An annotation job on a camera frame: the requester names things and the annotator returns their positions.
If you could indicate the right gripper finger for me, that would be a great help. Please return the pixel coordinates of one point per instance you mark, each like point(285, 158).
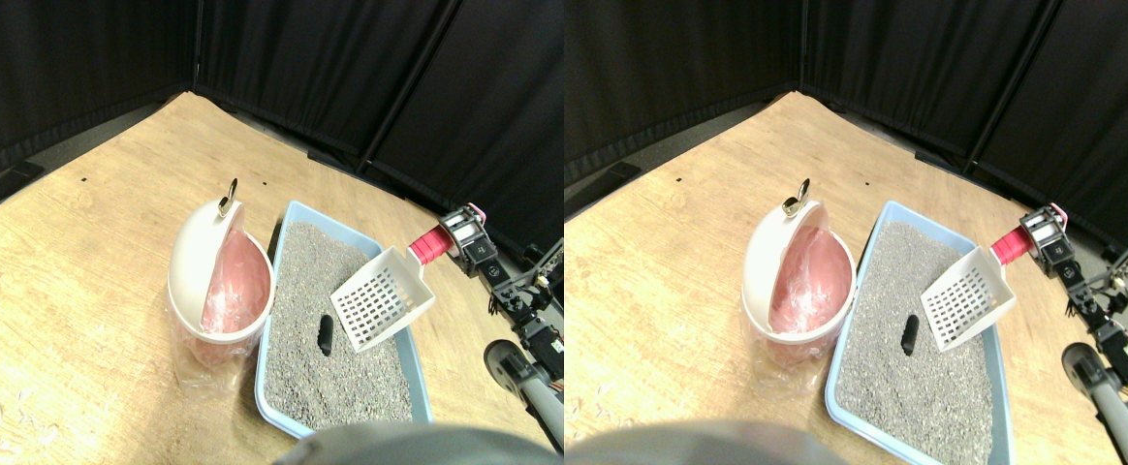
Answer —
point(1047, 229)
point(465, 229)

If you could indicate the black lump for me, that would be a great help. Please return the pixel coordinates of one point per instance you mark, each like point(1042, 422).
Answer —
point(326, 335)
point(909, 335)

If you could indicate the black curtain stand pole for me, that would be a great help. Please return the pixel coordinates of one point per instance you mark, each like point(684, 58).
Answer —
point(803, 44)
point(200, 44)
point(1013, 85)
point(409, 87)

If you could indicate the white bin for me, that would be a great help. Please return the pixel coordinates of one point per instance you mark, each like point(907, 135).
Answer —
point(772, 262)
point(198, 262)

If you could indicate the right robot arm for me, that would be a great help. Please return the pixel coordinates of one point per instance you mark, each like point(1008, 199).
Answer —
point(540, 402)
point(1112, 417)

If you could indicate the blue litter tray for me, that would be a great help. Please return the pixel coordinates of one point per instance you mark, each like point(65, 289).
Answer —
point(331, 387)
point(913, 397)

